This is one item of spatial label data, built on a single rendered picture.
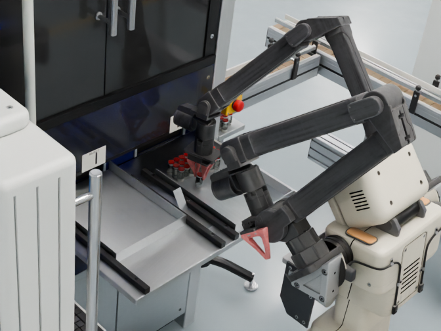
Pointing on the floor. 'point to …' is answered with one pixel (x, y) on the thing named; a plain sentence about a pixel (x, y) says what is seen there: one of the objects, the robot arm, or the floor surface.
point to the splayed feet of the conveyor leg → (235, 271)
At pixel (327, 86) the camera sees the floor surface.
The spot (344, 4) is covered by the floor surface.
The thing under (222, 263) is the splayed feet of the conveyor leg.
